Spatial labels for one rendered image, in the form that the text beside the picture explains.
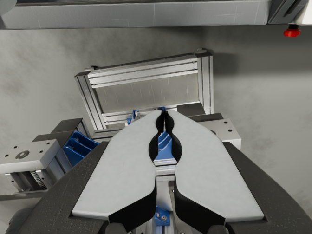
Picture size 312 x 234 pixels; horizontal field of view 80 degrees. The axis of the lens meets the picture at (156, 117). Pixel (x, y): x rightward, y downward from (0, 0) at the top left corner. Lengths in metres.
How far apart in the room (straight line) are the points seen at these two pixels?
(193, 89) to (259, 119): 0.72
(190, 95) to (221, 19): 0.88
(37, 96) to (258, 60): 1.68
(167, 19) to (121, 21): 0.09
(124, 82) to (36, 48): 0.70
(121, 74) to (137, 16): 0.82
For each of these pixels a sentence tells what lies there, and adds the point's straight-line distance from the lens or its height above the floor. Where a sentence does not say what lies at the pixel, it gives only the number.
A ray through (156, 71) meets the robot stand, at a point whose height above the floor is 0.23.
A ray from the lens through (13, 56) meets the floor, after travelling 1.73.
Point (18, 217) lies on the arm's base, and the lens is 0.65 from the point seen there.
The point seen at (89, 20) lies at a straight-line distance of 0.41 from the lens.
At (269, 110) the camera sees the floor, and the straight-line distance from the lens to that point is 1.74.
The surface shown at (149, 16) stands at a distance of 0.39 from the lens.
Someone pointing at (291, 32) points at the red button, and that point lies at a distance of 0.62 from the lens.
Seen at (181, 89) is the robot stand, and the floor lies 0.21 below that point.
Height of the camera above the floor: 1.34
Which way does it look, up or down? 60 degrees down
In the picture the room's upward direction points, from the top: 176 degrees counter-clockwise
